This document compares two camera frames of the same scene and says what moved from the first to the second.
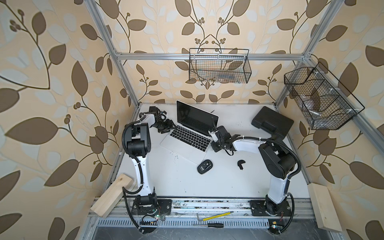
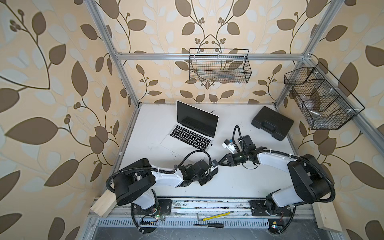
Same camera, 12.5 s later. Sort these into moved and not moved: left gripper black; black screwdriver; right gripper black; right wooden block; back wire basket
Moved: right gripper black; left gripper black
Not moved: right wooden block; back wire basket; black screwdriver
